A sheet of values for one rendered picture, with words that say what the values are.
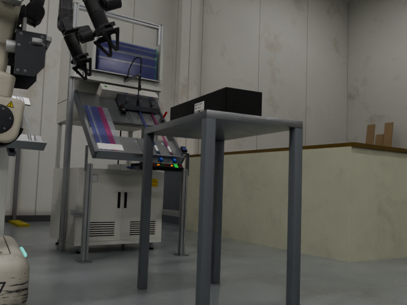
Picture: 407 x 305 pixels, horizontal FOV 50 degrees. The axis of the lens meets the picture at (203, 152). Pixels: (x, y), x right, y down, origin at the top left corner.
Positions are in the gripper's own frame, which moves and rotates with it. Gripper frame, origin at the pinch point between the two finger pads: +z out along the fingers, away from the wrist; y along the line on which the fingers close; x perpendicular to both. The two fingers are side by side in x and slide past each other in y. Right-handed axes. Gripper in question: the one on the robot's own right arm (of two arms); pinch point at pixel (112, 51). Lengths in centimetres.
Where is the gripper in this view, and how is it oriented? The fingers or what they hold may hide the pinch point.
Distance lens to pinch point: 168.5
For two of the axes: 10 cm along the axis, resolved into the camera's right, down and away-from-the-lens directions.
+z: 3.7, 9.2, 1.3
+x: -8.1, 3.9, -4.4
